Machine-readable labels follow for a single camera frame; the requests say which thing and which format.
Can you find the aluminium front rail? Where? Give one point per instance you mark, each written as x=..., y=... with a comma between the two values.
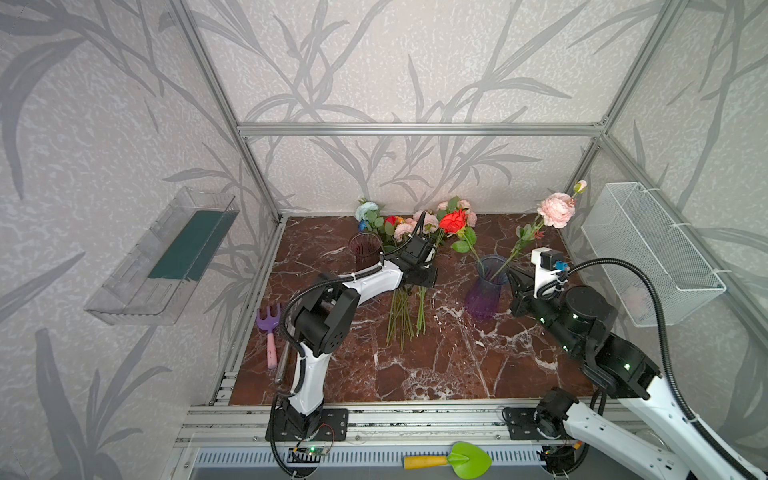
x=378, y=434

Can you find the red orange small flower stem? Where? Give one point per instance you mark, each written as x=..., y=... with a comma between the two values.
x=391, y=224

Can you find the purple toy rake pink handle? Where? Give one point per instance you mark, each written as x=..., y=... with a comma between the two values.
x=269, y=323

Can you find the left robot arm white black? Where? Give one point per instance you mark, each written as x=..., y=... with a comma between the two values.
x=317, y=320

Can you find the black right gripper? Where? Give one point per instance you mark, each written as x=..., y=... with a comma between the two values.
x=522, y=294

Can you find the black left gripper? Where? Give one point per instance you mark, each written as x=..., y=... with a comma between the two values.
x=417, y=249

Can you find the red rose stem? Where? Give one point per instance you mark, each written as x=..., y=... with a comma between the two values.
x=457, y=224

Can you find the white blue flower stem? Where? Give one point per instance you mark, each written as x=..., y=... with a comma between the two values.
x=369, y=218

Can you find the dark glass cup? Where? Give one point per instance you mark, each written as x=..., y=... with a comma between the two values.
x=365, y=247

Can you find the purple ribbed glass vase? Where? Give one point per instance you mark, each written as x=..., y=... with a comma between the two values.
x=482, y=300

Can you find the green toy shovel yellow handle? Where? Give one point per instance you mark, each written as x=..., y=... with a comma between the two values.
x=466, y=460

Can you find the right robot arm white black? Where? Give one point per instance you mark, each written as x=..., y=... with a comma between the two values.
x=578, y=319

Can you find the small green circuit board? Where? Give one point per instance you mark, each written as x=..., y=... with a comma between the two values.
x=309, y=454

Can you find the clear plastic wall tray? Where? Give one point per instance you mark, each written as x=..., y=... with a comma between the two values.
x=152, y=285

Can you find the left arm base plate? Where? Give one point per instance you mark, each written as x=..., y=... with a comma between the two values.
x=327, y=424

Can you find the pink rose stem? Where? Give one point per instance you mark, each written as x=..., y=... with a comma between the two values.
x=457, y=204
x=417, y=228
x=554, y=211
x=402, y=326

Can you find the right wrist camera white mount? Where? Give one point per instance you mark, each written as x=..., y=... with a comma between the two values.
x=550, y=266

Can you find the white wire mesh basket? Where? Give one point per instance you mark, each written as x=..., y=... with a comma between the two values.
x=628, y=223

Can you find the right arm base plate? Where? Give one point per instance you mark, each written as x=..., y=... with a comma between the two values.
x=522, y=425

